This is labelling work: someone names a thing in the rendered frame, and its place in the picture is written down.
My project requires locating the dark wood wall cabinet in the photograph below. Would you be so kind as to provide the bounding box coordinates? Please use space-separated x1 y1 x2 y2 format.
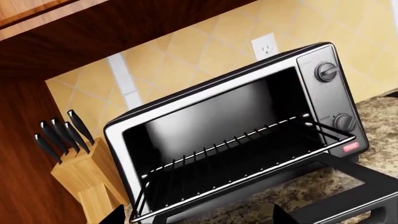
0 0 315 82

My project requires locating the black oven knob, silver pointer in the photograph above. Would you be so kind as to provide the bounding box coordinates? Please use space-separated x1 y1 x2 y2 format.
313 60 340 83

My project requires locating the wooden knife block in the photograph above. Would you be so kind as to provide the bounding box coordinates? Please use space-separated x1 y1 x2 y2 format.
50 136 130 217

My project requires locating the black silver toaster oven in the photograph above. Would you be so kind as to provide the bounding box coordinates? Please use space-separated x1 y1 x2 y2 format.
103 41 370 224

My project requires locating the black handled knife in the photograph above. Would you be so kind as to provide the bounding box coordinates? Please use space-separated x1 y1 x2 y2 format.
33 133 63 165
50 118 80 154
63 121 91 155
67 110 95 146
39 120 70 157

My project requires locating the dark wood tall cabinet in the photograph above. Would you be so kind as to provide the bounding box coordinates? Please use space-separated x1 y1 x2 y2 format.
0 71 88 224

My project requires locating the metal wire oven rack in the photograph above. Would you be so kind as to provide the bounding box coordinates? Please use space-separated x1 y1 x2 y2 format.
128 113 357 224

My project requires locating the white wall outlet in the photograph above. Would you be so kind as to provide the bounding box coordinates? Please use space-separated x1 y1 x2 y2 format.
251 32 279 62

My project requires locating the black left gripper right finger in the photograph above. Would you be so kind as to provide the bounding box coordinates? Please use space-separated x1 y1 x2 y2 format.
272 203 300 224

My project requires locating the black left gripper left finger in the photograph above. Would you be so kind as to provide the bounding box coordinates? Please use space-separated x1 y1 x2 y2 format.
104 203 126 224

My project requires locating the black toaster oven door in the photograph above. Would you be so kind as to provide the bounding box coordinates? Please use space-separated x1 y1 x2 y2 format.
154 159 398 224

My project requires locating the black cooktop edge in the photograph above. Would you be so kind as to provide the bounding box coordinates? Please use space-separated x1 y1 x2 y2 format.
372 89 398 99

